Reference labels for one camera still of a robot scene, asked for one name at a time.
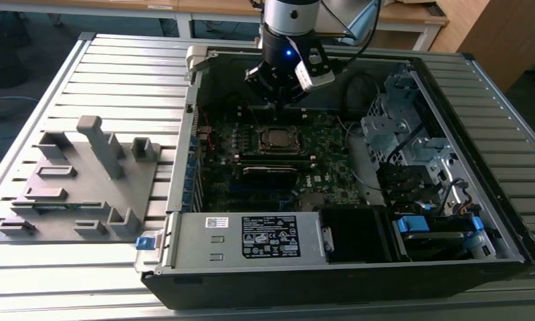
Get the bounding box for silver CPU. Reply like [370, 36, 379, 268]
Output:
[267, 128, 295, 147]

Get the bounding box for CPU socket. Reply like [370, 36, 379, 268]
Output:
[256, 125, 307, 154]

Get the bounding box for RAM slot white clips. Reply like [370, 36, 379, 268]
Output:
[235, 154, 318, 160]

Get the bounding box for RAM slot black clips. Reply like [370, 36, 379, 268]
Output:
[239, 158, 314, 163]

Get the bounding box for silver metal drive cage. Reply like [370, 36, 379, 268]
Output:
[359, 63, 464, 201]

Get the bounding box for green motherboard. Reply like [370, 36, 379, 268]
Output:
[195, 106, 371, 213]

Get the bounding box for black graphics card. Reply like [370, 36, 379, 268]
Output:
[241, 165, 300, 201]

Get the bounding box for dark chipset heatsink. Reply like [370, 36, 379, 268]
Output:
[300, 192, 327, 211]

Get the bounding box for black plastic disk bay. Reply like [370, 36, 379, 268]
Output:
[376, 163, 442, 215]

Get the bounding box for wooden cabinet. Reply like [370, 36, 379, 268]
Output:
[430, 0, 535, 93]

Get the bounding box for grey parts rack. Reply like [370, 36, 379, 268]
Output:
[0, 115, 164, 242]

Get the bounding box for hard disk in blue carrier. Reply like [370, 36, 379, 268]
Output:
[394, 215, 497, 262]

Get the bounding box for silver power supply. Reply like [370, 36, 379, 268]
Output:
[157, 211, 335, 268]

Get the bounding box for green RAM stick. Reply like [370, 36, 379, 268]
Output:
[31, 203, 84, 213]

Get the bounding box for black PC case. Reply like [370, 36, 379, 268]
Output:
[133, 45, 535, 310]

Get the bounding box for grey case handle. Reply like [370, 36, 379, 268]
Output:
[184, 45, 219, 81]

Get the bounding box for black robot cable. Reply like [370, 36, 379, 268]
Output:
[320, 0, 383, 73]

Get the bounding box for wooden desk white frame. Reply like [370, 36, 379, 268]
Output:
[177, 0, 451, 51]
[0, 0, 181, 37]

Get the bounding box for coloured wire bundle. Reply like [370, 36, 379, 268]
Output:
[454, 195, 482, 217]

